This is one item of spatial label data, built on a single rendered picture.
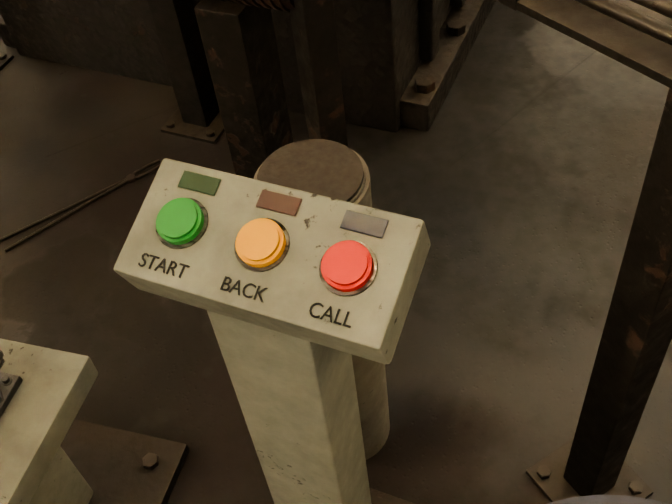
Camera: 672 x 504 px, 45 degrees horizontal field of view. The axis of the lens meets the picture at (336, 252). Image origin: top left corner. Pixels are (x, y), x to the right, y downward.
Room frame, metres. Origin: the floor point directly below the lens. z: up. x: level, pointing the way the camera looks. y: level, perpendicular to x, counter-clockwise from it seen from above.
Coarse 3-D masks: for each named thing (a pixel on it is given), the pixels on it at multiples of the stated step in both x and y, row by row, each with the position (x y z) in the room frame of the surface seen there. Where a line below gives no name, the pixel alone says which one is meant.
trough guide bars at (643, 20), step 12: (504, 0) 0.63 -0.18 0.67; (516, 0) 0.61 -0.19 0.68; (576, 0) 0.55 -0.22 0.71; (588, 0) 0.54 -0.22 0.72; (600, 0) 0.53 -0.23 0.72; (612, 0) 0.53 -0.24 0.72; (636, 0) 0.50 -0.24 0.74; (648, 0) 0.49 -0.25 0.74; (660, 0) 0.49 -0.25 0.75; (600, 12) 0.53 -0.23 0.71; (612, 12) 0.52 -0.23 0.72; (624, 12) 0.51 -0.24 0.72; (636, 12) 0.51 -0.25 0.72; (660, 12) 0.48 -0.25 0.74; (636, 24) 0.50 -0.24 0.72; (648, 24) 0.49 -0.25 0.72; (660, 24) 0.48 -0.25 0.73; (660, 36) 0.48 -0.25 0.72
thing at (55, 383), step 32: (32, 352) 0.59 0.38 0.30; (64, 352) 0.58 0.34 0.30; (32, 384) 0.54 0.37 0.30; (64, 384) 0.54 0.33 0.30; (32, 416) 0.50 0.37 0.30; (64, 416) 0.50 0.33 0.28; (0, 448) 0.47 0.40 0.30; (32, 448) 0.46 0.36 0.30; (0, 480) 0.43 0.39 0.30; (32, 480) 0.43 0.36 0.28
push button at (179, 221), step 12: (168, 204) 0.49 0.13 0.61; (180, 204) 0.48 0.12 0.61; (192, 204) 0.48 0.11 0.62; (168, 216) 0.48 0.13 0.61; (180, 216) 0.47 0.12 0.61; (192, 216) 0.47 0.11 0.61; (156, 228) 0.47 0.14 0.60; (168, 228) 0.46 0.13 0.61; (180, 228) 0.46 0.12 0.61; (192, 228) 0.46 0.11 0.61; (168, 240) 0.46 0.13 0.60; (180, 240) 0.45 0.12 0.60
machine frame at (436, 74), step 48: (0, 0) 1.69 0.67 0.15; (48, 0) 1.62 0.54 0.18; (96, 0) 1.55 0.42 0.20; (144, 0) 1.49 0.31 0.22; (336, 0) 1.29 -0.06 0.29; (384, 0) 1.24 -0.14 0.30; (432, 0) 1.34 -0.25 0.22; (480, 0) 1.56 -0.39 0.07; (48, 48) 1.65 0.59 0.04; (96, 48) 1.58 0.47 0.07; (144, 48) 1.51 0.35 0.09; (288, 48) 1.34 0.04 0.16; (384, 48) 1.24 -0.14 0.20; (432, 48) 1.34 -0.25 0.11; (288, 96) 1.35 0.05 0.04; (384, 96) 1.25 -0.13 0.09; (432, 96) 1.25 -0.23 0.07
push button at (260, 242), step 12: (252, 228) 0.45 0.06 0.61; (264, 228) 0.44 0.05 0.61; (276, 228) 0.44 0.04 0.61; (240, 240) 0.44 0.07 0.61; (252, 240) 0.44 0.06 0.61; (264, 240) 0.43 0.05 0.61; (276, 240) 0.43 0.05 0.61; (240, 252) 0.43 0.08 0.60; (252, 252) 0.43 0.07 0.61; (264, 252) 0.42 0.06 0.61; (276, 252) 0.42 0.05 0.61; (252, 264) 0.42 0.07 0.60; (264, 264) 0.42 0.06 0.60
